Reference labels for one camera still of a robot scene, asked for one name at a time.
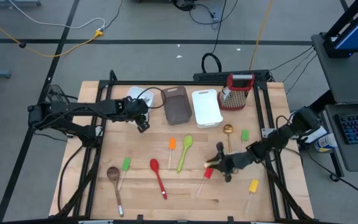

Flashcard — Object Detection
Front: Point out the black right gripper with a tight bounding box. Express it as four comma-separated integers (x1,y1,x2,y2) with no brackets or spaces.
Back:
210,141,256,184

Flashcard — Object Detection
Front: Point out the red spatula clear handle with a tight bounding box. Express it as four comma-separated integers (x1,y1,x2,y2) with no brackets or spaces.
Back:
194,167,214,199

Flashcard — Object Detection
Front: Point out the golden spoon wooden handle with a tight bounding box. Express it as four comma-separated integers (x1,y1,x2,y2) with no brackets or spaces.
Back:
223,123,234,154

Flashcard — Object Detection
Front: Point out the green silicone spoon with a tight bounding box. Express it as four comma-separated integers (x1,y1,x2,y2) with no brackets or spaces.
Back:
176,134,195,175

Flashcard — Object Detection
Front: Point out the green spatula clear handle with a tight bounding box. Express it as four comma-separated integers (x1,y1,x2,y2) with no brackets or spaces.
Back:
240,129,250,152
117,157,132,192

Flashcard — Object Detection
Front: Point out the yellow spatula clear handle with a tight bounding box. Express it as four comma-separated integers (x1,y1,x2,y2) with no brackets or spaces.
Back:
243,179,260,217

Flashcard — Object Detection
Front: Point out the orange spatula clear handle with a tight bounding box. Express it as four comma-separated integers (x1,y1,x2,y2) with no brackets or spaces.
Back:
167,137,177,170

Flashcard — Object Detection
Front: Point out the red silicone spoon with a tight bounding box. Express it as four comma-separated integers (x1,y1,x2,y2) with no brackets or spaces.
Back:
149,158,168,200

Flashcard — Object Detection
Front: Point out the dark brown wooden spoon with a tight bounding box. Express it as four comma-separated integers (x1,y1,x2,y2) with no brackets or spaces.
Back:
106,166,125,218

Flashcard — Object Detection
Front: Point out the white plastic storage bin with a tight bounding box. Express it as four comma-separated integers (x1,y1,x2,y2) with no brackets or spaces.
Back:
191,89,224,129
125,86,155,126

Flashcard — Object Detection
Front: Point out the grey translucent plastic bin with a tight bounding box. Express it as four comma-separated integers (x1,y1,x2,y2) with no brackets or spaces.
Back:
160,85,193,126

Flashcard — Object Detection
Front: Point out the black mesh control box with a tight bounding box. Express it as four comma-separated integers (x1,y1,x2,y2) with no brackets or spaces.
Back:
44,84,74,105

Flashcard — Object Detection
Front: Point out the black perforated power box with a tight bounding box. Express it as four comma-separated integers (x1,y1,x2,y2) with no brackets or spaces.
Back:
193,69,270,83

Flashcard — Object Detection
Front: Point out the white blue-labelled bottle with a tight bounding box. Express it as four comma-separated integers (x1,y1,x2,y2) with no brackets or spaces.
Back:
313,133,339,154

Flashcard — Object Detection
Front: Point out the grey monitor desk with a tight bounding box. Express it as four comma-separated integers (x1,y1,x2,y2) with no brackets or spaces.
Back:
310,32,358,104

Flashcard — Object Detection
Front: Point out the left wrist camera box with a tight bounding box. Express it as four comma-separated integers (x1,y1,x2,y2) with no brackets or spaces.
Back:
136,119,151,134

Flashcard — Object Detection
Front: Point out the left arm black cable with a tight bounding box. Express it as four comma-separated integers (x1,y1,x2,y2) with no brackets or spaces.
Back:
136,86,168,110

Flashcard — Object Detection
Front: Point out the black aluminium table frame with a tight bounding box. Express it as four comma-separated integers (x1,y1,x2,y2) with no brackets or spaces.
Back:
54,69,315,224

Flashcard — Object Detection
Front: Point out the steel box grater red handle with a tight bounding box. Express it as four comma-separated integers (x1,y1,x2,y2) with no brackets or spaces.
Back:
217,73,256,111

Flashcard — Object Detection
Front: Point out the black coiled cable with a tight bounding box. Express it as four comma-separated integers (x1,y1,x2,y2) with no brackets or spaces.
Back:
200,0,229,74

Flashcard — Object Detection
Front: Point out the yellow cable with plug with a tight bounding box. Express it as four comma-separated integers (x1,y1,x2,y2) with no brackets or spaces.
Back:
0,10,105,58

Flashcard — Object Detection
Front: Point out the black table-side power cable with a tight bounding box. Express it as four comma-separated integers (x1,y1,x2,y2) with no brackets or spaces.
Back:
57,144,85,213

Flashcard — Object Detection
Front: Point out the black cable bundle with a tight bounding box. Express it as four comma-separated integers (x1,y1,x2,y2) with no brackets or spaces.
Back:
172,0,239,30

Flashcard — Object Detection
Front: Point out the white floor cable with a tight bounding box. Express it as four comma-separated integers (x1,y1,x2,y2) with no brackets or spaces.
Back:
7,0,106,30

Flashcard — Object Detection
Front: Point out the thin black desk cable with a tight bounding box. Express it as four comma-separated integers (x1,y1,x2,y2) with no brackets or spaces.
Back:
268,45,315,72

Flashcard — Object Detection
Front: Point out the black floor cable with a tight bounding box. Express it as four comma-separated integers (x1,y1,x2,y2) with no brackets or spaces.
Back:
302,148,358,202

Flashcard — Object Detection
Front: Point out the long yellow cable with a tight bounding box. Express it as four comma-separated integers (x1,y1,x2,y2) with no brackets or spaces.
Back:
248,0,275,71

